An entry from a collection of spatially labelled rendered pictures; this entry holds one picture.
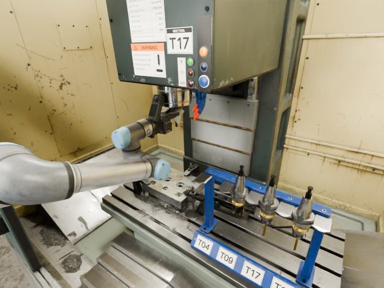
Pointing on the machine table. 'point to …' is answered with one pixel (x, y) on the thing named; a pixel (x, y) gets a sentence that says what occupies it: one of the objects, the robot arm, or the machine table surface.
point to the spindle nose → (175, 96)
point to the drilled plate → (168, 196)
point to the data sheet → (147, 20)
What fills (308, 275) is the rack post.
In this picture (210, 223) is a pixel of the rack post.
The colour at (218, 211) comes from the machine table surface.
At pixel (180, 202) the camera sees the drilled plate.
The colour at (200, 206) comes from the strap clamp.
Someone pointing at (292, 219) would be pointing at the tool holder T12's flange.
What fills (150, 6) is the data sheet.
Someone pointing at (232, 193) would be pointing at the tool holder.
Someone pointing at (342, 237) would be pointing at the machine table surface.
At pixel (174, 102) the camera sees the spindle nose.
